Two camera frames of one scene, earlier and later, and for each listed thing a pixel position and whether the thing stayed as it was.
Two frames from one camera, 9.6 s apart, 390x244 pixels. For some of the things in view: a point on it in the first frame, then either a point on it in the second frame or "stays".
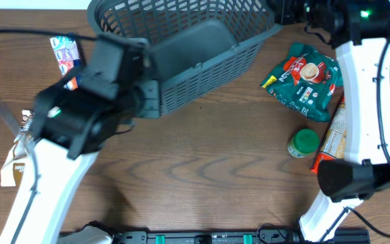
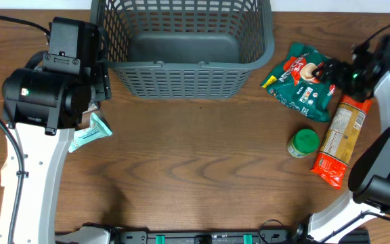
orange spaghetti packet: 334,144 stays
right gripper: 284,12 → 338,72
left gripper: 145,88 → 99,77
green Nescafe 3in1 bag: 305,83 stays
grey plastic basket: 200,49 stays
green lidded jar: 305,141 stays
